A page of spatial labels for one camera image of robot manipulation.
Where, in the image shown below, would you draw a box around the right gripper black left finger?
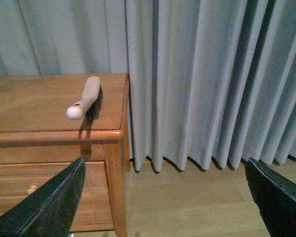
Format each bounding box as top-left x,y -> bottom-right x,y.
0,158 -> 86,237

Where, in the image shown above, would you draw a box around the beige hand brush dark bristles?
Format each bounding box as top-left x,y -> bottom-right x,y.
66,76 -> 103,121

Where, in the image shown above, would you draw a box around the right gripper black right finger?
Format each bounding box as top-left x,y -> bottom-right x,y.
245,158 -> 296,237

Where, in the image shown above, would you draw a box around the wooden nightstand cabinet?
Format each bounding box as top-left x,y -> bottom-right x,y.
0,74 -> 129,237

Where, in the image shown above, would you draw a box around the light green curtain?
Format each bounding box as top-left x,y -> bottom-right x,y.
0,0 -> 296,171

